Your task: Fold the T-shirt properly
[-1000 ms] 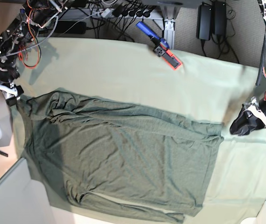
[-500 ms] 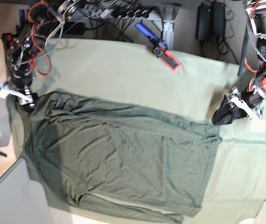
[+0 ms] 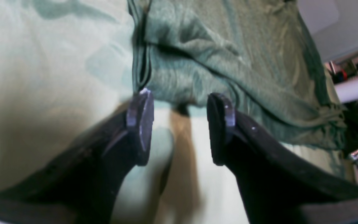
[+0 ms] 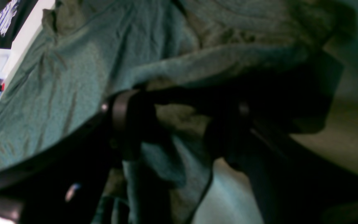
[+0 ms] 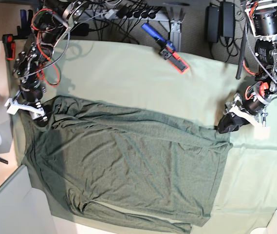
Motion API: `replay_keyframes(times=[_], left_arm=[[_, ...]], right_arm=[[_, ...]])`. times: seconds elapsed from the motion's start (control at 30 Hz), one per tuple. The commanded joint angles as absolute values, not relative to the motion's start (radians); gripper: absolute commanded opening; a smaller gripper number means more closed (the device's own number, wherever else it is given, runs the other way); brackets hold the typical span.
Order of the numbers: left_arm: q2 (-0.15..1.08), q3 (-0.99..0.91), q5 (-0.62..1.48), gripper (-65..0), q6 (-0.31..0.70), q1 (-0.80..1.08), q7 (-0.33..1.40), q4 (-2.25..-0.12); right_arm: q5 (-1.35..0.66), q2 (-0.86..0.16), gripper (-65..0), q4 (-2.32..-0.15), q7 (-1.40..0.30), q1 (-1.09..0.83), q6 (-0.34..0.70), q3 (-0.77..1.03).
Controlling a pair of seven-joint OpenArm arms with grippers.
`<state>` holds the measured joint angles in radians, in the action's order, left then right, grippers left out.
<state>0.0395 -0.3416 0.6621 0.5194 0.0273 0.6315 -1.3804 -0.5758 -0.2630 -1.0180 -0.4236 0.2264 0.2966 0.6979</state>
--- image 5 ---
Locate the green long-sleeve T-shirt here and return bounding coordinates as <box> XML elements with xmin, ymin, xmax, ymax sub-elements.
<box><xmin>20</xmin><ymin>96</ymin><xmax>232</xmax><ymax>234</ymax></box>

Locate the black power strip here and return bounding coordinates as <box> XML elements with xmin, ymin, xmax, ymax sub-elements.
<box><xmin>103</xmin><ymin>9</ymin><xmax>169</xmax><ymax>21</ymax></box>

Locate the black power adapter pair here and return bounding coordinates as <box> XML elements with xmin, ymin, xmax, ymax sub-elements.
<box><xmin>204</xmin><ymin>1</ymin><xmax>235</xmax><ymax>43</ymax></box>

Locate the aluminium frame post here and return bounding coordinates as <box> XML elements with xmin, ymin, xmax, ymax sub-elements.
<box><xmin>166</xmin><ymin>6</ymin><xmax>185</xmax><ymax>52</ymax></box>

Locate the blue orange clamp centre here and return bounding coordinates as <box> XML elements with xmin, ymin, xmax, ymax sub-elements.
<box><xmin>141</xmin><ymin>23</ymin><xmax>189</xmax><ymax>74</ymax></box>

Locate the black power brick left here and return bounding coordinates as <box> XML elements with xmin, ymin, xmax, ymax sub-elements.
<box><xmin>71</xmin><ymin>23</ymin><xmax>89</xmax><ymax>37</ymax></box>

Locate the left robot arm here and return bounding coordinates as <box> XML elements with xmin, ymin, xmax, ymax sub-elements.
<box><xmin>217</xmin><ymin>0</ymin><xmax>277</xmax><ymax>134</ymax></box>

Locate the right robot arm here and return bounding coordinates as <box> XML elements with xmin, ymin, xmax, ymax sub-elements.
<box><xmin>5</xmin><ymin>0</ymin><xmax>89</xmax><ymax>127</ymax></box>

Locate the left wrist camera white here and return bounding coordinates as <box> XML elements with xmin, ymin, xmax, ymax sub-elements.
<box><xmin>253</xmin><ymin>126</ymin><xmax>271</xmax><ymax>140</ymax></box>

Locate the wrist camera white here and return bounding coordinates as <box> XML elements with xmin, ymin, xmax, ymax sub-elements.
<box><xmin>4</xmin><ymin>98</ymin><xmax>22</xmax><ymax>115</ymax></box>
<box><xmin>253</xmin><ymin>126</ymin><xmax>271</xmax><ymax>140</ymax></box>

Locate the blue orange clamp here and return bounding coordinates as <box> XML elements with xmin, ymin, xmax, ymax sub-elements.
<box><xmin>2</xmin><ymin>9</ymin><xmax>34</xmax><ymax>60</ymax></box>
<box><xmin>141</xmin><ymin>23</ymin><xmax>189</xmax><ymax>74</ymax></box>

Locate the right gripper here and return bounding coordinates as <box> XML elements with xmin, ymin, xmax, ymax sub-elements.
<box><xmin>19</xmin><ymin>86</ymin><xmax>50</xmax><ymax>127</ymax></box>

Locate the light green table cloth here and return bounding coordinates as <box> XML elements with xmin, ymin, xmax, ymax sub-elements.
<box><xmin>13</xmin><ymin>41</ymin><xmax>277</xmax><ymax>234</ymax></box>

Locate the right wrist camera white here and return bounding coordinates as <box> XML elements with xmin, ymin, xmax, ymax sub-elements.
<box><xmin>4</xmin><ymin>98</ymin><xmax>22</xmax><ymax>115</ymax></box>

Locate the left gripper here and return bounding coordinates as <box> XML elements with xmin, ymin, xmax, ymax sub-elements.
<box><xmin>217</xmin><ymin>82</ymin><xmax>272</xmax><ymax>134</ymax></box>

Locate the blue orange clamp left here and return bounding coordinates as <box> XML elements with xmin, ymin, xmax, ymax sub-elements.
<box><xmin>2</xmin><ymin>9</ymin><xmax>34</xmax><ymax>60</ymax></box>

